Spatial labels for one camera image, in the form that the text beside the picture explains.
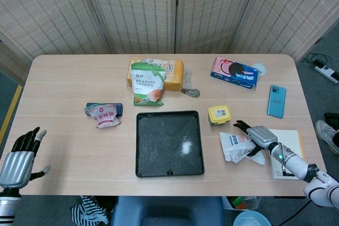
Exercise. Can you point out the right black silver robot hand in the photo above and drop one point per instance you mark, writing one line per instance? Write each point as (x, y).
(262, 137)

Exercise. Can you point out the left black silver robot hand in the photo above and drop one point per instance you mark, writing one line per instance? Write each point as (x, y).
(16, 169)

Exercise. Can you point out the yellow lidded container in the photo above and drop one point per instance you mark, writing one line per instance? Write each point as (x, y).
(219, 113)

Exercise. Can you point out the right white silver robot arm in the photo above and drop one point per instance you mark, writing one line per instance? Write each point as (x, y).
(299, 166)

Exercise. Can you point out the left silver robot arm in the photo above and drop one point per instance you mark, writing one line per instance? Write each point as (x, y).
(8, 207)

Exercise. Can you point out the clear bag with colourful cube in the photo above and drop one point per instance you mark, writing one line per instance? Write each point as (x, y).
(238, 202)

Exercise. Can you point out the black square plastic tray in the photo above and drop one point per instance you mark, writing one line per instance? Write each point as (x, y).
(159, 144)

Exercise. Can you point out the green white corn starch bag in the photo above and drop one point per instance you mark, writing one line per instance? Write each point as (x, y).
(145, 83)

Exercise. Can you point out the white notebook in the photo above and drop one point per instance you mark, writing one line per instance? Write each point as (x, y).
(288, 137)

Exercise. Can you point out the teal smartphone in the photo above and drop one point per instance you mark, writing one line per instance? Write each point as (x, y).
(276, 101)

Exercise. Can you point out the white sneaker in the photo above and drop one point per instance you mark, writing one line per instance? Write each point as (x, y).
(327, 133)

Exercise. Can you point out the white round lid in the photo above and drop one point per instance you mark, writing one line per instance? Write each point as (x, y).
(260, 68)

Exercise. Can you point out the pink blue cookie box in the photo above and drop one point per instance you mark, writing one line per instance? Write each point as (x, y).
(233, 72)

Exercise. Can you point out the black object on floor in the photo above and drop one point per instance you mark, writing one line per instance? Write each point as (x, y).
(331, 117)

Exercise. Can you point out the white powder pile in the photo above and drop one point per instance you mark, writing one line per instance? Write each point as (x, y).
(186, 147)

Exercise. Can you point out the black white striped cloth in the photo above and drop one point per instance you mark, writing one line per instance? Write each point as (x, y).
(84, 211)

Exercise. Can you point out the light blue basin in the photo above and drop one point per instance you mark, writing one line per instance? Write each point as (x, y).
(250, 219)

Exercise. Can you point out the correction tape dispenser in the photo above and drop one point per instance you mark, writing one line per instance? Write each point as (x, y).
(191, 92)

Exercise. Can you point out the white power strip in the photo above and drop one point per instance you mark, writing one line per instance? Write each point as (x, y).
(328, 72)

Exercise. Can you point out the clear plastic wrapper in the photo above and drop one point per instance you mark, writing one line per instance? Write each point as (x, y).
(188, 77)

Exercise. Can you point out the yellow tissue pack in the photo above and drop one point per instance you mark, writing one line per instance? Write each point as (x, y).
(173, 75)

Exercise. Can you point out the blue chair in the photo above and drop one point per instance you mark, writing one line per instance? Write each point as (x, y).
(167, 210)

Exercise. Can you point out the beige woven folding screen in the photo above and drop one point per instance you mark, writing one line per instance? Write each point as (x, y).
(132, 11)

